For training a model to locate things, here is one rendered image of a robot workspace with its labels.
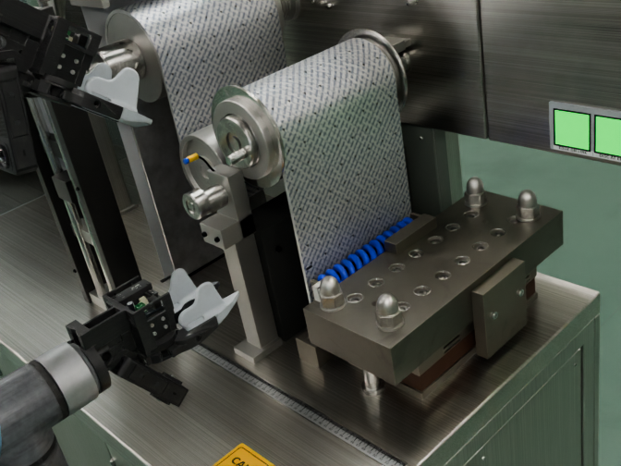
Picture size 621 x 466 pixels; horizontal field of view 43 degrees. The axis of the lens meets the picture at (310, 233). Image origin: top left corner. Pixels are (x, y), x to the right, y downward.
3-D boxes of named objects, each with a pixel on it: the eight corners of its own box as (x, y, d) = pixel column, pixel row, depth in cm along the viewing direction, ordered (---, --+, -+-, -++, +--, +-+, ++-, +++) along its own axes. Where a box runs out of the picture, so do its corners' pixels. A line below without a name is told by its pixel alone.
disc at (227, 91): (224, 176, 114) (200, 79, 107) (226, 175, 115) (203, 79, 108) (291, 198, 104) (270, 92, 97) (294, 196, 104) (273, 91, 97)
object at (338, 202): (306, 289, 113) (282, 175, 104) (409, 218, 126) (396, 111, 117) (309, 290, 113) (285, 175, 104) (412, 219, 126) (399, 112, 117)
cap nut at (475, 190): (459, 204, 125) (457, 179, 123) (473, 195, 127) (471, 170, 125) (479, 210, 123) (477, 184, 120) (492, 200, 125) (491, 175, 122)
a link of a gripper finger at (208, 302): (241, 270, 96) (176, 302, 92) (251, 309, 99) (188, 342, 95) (229, 262, 99) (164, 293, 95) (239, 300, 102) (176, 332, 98)
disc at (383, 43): (341, 115, 128) (326, 25, 121) (343, 114, 128) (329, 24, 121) (410, 128, 118) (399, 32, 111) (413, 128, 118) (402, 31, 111)
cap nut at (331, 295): (314, 306, 107) (309, 279, 105) (333, 293, 109) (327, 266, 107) (333, 314, 105) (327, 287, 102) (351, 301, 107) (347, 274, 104)
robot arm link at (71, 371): (77, 426, 87) (44, 398, 92) (112, 403, 89) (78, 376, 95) (54, 374, 83) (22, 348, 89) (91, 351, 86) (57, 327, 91)
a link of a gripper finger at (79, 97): (128, 108, 84) (51, 78, 79) (124, 121, 84) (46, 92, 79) (113, 104, 88) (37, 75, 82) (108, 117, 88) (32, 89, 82)
